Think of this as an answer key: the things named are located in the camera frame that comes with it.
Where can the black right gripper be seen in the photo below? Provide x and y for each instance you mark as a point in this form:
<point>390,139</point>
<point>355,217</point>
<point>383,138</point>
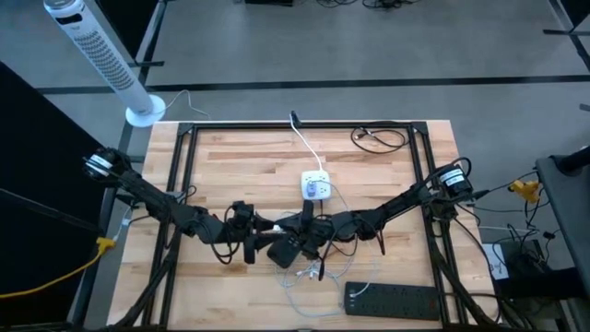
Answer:
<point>334,228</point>

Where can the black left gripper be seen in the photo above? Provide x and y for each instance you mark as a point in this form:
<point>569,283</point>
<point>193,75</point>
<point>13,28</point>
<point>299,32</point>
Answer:
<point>226,230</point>

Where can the black power adapter block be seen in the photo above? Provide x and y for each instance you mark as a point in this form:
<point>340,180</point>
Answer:
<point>283,253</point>

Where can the light blue USB charger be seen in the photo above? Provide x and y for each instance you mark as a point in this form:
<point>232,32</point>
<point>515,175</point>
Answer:
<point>312,190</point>

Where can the white power cube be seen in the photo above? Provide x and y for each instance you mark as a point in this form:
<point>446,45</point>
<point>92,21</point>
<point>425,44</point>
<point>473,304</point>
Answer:
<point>325,175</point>

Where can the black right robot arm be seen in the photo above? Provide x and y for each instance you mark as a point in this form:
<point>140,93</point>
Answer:
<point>401,203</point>

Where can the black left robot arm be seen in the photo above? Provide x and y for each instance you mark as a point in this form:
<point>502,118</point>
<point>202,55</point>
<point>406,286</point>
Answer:
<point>152,203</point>

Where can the long black power strip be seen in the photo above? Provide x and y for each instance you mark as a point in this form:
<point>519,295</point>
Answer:
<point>396,302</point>

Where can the white box with writing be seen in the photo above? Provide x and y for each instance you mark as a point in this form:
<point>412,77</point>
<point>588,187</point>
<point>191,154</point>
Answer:
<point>497,263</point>

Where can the black curtain divider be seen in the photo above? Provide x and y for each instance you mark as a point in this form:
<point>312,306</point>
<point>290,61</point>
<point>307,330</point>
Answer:
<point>576,9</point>
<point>124,23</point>
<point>37,207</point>

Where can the black equipment box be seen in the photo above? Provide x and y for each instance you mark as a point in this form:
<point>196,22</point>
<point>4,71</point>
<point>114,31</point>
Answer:
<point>525,263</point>

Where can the white tower fan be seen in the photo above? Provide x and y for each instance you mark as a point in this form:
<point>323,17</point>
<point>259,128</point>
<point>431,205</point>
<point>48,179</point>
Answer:
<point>106,60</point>

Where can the flat black floor device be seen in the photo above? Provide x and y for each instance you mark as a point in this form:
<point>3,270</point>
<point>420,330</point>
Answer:
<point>267,2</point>

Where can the black desk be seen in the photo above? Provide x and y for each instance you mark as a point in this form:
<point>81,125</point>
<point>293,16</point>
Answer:
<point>569,207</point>

